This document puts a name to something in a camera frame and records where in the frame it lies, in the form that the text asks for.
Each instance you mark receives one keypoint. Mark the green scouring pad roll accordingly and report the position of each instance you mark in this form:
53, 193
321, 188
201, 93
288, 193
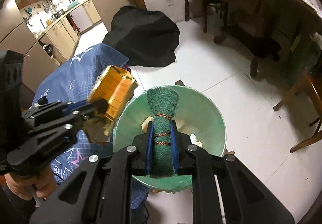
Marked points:
162, 123

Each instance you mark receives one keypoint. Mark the brown wooden block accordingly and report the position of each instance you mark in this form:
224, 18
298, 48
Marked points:
179, 82

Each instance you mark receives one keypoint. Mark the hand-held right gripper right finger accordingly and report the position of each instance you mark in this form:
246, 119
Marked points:
174, 148

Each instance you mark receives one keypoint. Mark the black cloth cover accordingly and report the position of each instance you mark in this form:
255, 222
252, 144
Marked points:
143, 35

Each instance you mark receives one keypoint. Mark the tan paper piece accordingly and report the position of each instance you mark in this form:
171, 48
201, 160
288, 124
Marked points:
147, 123

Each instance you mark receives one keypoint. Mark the golden yellow box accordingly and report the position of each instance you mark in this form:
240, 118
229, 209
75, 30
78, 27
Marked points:
113, 90

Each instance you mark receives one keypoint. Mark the white paper scrap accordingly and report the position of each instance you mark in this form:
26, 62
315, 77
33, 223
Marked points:
196, 139

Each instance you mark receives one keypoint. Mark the white wall socket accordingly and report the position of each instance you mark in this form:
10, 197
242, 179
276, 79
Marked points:
170, 2

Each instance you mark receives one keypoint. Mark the blue star-print tablecloth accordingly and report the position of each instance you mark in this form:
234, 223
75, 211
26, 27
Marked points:
63, 80

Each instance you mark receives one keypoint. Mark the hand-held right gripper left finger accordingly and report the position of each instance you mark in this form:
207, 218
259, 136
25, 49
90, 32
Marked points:
150, 148

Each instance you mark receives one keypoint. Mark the steel kettle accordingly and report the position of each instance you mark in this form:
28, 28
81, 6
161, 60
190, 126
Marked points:
57, 15

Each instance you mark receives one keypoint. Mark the dark green bag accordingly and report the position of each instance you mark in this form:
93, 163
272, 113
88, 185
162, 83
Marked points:
301, 63

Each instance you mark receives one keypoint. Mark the grey refrigerator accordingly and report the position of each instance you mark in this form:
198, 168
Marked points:
15, 35

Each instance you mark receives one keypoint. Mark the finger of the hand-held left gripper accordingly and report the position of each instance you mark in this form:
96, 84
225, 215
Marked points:
75, 119
100, 106

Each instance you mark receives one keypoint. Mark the green plastic bin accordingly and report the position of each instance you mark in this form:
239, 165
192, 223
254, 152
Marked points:
201, 113

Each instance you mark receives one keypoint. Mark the person's left hand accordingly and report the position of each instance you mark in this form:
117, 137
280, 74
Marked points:
42, 183

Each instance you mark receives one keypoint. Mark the beige kitchen base cabinets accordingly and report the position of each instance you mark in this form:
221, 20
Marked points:
100, 7

